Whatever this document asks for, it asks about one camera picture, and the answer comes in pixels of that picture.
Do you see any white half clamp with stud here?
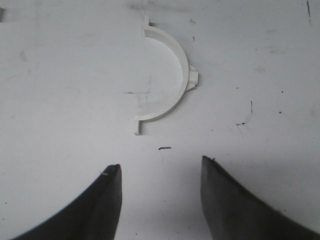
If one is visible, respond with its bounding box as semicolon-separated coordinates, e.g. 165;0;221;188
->
134;15;200;136

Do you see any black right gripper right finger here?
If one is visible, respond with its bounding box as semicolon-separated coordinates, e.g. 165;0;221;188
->
201;156;320;240

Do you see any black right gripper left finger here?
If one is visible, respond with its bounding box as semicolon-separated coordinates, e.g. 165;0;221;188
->
16;164;122;240

